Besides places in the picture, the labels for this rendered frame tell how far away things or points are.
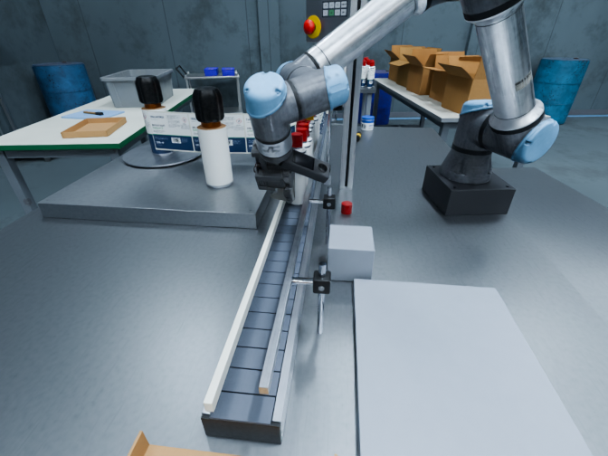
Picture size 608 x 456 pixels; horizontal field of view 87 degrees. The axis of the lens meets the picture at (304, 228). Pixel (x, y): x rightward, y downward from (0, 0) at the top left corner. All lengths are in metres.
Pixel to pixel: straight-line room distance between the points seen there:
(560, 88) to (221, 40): 5.22
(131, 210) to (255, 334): 0.62
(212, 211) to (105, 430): 0.56
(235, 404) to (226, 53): 5.60
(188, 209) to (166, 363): 0.48
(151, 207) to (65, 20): 5.74
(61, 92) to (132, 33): 1.43
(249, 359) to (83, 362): 0.30
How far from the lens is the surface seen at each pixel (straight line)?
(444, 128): 2.68
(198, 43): 5.95
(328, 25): 1.10
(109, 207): 1.10
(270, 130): 0.62
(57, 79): 5.64
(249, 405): 0.51
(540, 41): 7.07
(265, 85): 0.60
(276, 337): 0.46
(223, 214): 0.94
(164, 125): 1.37
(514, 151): 0.98
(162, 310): 0.74
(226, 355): 0.52
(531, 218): 1.19
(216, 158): 1.05
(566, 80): 6.58
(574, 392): 0.71
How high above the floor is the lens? 1.32
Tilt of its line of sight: 32 degrees down
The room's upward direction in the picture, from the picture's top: straight up
